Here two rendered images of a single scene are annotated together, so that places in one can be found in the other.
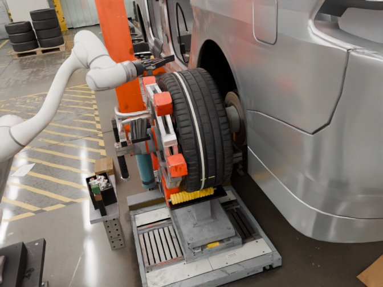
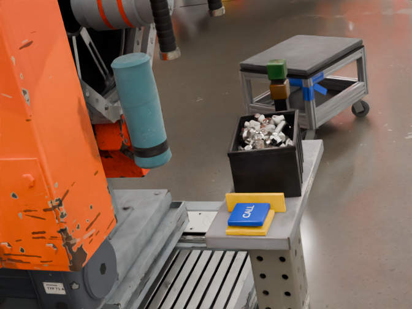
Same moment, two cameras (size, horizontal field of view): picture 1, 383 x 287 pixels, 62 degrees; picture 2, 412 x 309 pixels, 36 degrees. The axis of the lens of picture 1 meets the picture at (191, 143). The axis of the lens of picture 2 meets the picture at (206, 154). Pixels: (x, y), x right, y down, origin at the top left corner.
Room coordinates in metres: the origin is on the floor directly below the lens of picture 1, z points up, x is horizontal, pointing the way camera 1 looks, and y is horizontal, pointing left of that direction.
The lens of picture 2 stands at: (2.72, 1.21, 1.11)
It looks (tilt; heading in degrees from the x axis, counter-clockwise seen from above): 24 degrees down; 215
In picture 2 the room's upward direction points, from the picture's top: 11 degrees counter-clockwise
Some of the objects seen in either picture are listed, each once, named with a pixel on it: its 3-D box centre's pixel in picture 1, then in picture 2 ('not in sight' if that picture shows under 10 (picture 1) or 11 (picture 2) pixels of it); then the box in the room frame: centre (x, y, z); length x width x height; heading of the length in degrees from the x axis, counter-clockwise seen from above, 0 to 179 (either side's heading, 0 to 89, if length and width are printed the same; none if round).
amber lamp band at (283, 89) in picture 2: (98, 196); (279, 89); (1.44, 0.55, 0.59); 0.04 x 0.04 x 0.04; 13
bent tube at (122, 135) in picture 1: (135, 118); not in sight; (1.43, 0.25, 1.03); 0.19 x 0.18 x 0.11; 103
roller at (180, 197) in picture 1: (192, 194); not in sight; (1.46, 0.03, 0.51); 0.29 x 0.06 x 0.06; 103
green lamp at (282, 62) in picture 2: (96, 188); (276, 69); (1.44, 0.55, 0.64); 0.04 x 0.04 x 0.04; 13
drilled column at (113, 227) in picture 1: (111, 220); (281, 279); (1.66, 0.60, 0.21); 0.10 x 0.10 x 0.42; 13
